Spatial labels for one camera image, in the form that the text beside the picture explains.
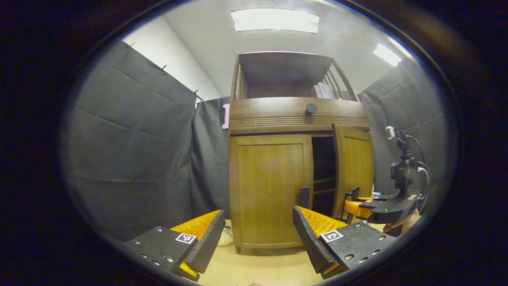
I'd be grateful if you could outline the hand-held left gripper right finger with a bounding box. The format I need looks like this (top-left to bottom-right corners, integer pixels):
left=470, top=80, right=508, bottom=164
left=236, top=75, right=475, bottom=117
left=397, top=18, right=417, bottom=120
left=292, top=205, right=397, bottom=279

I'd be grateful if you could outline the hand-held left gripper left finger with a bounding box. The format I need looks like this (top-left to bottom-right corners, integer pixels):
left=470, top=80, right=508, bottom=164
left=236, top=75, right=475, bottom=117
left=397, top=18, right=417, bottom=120
left=123, top=209, right=226, bottom=282

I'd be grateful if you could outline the wooden cabinet door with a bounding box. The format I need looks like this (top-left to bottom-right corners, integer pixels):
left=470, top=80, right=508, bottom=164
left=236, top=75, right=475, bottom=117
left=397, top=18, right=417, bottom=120
left=229, top=134, right=315, bottom=249
left=331, top=124, right=375, bottom=221

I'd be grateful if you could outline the wooden double-door shoe cabinet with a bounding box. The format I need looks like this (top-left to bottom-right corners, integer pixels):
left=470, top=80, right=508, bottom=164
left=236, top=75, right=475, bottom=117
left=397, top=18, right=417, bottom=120
left=227, top=52, right=375, bottom=255

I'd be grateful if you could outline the ribbed wooden cabinet drawer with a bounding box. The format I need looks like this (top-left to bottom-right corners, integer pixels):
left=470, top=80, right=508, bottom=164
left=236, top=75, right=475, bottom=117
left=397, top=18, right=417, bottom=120
left=229, top=97, right=371, bottom=135

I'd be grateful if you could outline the small cream object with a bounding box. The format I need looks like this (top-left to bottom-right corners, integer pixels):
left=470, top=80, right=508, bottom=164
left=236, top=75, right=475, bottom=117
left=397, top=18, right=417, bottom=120
left=218, top=226, right=235, bottom=245

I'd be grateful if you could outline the black backdrop cloth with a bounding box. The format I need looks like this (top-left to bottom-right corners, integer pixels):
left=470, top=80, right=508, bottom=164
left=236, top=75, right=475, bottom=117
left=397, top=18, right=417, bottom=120
left=62, top=40, right=451, bottom=243

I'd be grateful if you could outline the small ceiling light panel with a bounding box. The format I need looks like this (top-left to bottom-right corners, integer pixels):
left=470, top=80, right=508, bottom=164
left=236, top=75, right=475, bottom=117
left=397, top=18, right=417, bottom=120
left=372, top=43, right=402, bottom=67

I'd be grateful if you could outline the large ceiling light panel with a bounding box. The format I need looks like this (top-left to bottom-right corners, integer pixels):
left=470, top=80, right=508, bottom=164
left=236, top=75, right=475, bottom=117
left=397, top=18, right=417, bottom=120
left=231, top=9, right=320, bottom=34

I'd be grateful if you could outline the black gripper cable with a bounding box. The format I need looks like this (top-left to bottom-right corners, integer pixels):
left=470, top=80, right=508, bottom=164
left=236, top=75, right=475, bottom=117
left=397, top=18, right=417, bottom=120
left=407, top=135, right=432, bottom=213

